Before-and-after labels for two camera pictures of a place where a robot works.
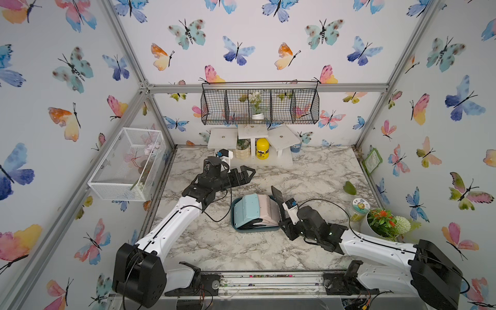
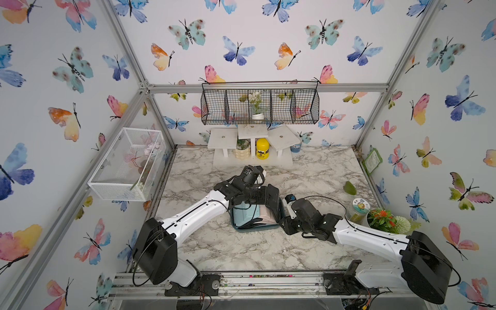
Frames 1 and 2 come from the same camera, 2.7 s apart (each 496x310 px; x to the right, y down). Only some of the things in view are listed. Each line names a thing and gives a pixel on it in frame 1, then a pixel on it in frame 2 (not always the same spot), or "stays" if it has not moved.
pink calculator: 268,211 stays
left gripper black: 234,174 -> 261,196
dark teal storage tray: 252,230 stays
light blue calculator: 246,209 stays
